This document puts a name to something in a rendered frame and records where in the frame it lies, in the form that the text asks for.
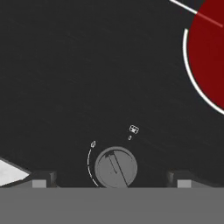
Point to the black glass hob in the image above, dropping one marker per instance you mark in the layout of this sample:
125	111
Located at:
96	73

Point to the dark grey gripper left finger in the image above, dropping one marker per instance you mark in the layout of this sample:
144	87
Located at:
43	178

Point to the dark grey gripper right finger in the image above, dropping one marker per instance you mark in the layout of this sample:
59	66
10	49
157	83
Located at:
183	178

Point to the grey round stove knob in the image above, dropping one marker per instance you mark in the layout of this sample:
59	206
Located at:
116	168

